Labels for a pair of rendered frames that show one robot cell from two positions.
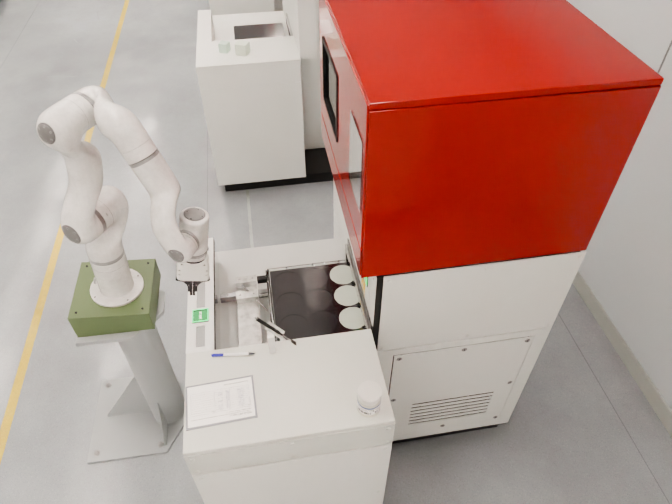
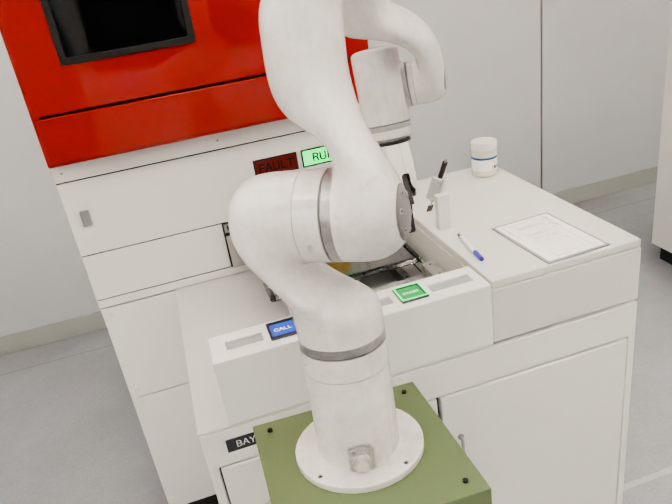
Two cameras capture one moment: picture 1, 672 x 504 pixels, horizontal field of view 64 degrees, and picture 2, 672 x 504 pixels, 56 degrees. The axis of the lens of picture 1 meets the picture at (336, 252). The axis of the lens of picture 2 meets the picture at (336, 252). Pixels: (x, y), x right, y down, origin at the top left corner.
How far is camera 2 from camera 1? 2.24 m
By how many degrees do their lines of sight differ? 75
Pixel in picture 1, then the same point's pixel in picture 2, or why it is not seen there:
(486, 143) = not seen: outside the picture
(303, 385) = (483, 202)
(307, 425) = (531, 190)
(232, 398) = (536, 230)
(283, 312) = (358, 265)
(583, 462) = not seen: hidden behind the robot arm
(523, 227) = not seen: hidden behind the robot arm
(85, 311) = (452, 467)
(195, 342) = (464, 283)
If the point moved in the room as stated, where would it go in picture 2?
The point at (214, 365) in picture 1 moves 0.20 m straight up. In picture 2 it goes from (496, 255) to (492, 165)
